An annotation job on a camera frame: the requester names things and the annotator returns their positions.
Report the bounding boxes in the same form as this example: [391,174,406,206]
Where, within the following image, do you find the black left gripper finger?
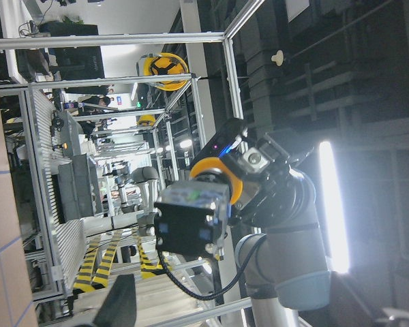
[93,274,136,327]

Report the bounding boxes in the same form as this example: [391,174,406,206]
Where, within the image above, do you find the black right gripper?
[224,136,314,227]

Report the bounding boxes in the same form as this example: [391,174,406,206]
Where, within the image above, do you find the yellow push button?
[154,157,243,260]

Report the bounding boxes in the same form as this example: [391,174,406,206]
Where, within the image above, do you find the yellow hard hat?
[136,52,189,91]

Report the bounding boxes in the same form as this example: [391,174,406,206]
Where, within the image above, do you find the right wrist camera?
[190,118,247,168]

